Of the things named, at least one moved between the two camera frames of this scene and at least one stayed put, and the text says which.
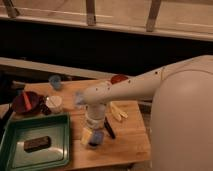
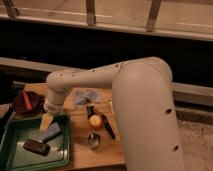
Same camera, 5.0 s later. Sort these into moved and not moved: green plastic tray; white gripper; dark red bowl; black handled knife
Moved: white gripper
Not moved: dark red bowl; black handled knife; green plastic tray
